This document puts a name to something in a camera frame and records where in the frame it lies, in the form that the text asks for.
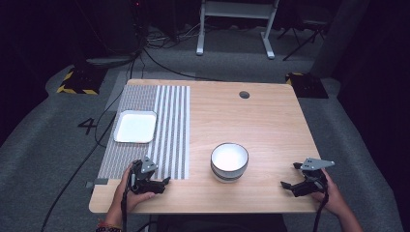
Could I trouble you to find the white desk frame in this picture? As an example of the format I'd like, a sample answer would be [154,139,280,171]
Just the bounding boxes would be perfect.
[195,0,280,61]

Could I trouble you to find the dark equipment stand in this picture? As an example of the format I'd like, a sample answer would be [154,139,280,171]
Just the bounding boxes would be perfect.
[84,0,148,68]

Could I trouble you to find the grey tape piece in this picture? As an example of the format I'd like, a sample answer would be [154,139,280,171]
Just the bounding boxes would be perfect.
[85,177,110,189]

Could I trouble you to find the person's left hand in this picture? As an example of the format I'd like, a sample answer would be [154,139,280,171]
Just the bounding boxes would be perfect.
[110,163,156,218]

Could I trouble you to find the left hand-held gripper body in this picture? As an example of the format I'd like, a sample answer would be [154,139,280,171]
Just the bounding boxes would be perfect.
[129,156,160,195]

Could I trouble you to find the white square plate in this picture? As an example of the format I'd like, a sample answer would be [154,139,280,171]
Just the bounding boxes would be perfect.
[112,109,159,145]

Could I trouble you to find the right hand-held gripper cable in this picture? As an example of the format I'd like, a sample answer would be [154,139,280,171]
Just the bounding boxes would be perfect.
[311,178,331,232]

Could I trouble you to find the black and yellow floor block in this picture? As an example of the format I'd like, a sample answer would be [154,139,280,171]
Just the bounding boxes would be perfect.
[284,72,330,100]
[56,65,108,96]

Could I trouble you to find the black tripod stand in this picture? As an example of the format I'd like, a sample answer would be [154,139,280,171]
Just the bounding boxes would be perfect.
[276,13,327,62]

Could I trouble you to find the hand-held gripper cable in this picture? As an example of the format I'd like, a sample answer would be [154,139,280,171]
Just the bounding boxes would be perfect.
[311,178,331,232]
[120,172,137,232]

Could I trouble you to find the curved black floor cable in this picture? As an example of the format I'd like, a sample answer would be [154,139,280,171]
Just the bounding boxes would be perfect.
[143,47,223,82]

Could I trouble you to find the left hand-held gripper cable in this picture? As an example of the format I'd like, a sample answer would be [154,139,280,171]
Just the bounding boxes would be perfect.
[120,172,137,232]

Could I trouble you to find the colourful beaded bracelet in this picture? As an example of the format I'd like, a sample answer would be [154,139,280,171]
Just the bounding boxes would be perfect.
[95,219,124,232]

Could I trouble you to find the grey curtain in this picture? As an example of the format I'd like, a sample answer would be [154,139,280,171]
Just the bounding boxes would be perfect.
[309,0,372,79]

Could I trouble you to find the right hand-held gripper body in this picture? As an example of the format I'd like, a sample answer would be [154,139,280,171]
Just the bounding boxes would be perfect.
[292,157,336,198]

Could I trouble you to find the white bowl with dark rim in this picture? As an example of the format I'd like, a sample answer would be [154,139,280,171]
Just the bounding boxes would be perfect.
[210,142,249,184]

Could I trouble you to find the person's right hand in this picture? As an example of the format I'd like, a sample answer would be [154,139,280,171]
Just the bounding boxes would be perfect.
[310,168,348,218]

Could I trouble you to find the grey striped placemat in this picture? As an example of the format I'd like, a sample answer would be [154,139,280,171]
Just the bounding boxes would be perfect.
[97,84,191,181]

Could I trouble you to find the long black floor cable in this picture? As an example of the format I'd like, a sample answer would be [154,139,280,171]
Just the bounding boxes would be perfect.
[40,47,144,232]

